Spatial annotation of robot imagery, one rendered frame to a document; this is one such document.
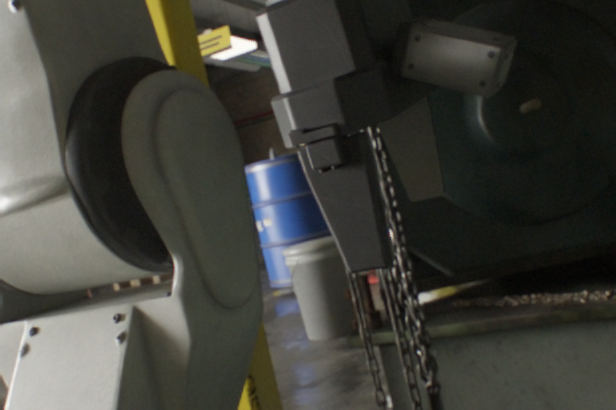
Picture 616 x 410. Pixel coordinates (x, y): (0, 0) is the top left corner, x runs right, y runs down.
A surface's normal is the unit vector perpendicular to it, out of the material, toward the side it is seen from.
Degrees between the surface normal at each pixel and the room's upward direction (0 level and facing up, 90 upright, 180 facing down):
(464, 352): 90
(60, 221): 113
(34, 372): 60
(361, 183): 102
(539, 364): 90
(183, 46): 90
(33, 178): 89
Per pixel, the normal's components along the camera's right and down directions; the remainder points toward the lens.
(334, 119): -0.40, 0.28
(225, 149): 0.86, -0.21
